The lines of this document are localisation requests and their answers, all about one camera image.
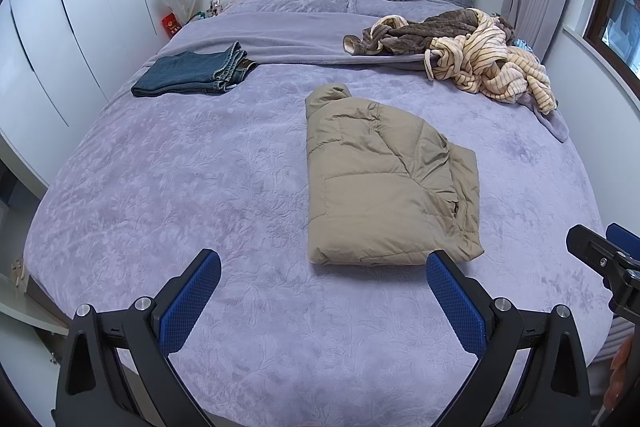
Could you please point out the brown fleece robe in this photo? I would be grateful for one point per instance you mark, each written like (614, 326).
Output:
(430, 32)

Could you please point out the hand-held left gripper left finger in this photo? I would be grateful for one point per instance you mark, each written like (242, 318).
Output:
(192, 302)

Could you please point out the beige puffer jacket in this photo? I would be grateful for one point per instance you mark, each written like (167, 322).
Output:
(370, 187)

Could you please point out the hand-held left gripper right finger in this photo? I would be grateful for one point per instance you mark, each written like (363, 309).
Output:
(452, 302)

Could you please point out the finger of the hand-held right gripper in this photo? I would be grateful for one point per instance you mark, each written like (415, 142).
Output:
(587, 249)
(625, 238)

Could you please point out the blue patterned cloth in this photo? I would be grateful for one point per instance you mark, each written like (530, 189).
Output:
(524, 46)

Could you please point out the red packet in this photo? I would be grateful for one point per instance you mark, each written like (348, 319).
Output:
(171, 26)

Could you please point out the cream striped fleece robe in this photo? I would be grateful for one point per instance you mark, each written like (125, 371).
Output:
(500, 72)

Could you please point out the grey ribbed panel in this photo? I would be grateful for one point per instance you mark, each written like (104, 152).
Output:
(620, 332)

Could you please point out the dark framed window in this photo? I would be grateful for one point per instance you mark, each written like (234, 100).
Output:
(620, 17)

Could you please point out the folded blue jeans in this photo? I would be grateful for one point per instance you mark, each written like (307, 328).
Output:
(180, 72)

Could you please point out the bed with lavender cover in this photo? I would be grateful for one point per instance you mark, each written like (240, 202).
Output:
(175, 182)

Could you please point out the white wardrobe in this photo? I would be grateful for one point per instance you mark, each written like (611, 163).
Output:
(75, 7)

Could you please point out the white side table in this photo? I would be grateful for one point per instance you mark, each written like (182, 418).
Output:
(20, 307)

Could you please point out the lavender fleece blanket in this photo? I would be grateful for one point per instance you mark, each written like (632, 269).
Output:
(300, 37)

